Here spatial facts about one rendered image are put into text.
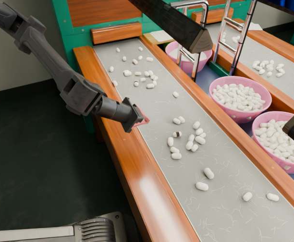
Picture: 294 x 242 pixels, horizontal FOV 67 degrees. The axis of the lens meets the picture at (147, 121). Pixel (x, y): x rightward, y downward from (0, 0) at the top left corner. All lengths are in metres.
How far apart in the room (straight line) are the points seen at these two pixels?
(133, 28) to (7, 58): 1.29
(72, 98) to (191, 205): 0.45
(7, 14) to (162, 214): 0.75
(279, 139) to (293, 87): 0.39
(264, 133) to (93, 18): 1.07
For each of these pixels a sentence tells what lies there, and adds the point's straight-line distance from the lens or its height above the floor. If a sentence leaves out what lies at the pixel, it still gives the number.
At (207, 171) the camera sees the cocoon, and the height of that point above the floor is 0.76.
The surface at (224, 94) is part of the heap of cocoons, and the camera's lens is 1.10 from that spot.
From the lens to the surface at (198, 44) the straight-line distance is 0.73.
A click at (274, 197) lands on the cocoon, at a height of 0.76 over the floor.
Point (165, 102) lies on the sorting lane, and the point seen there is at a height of 0.74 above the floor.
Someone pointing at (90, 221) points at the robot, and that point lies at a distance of 0.64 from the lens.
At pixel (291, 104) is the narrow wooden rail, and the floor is 0.77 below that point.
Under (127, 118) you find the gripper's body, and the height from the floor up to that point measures 0.93.
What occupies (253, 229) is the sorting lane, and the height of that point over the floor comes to 0.74.
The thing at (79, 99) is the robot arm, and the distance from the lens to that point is 0.57.
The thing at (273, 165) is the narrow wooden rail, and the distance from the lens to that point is 0.85.
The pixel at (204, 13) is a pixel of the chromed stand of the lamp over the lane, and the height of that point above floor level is 1.07.
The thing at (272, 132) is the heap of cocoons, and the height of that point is 0.74.
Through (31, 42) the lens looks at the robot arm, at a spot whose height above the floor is 1.07.
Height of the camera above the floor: 1.38
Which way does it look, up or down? 44 degrees down
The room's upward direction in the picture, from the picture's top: straight up
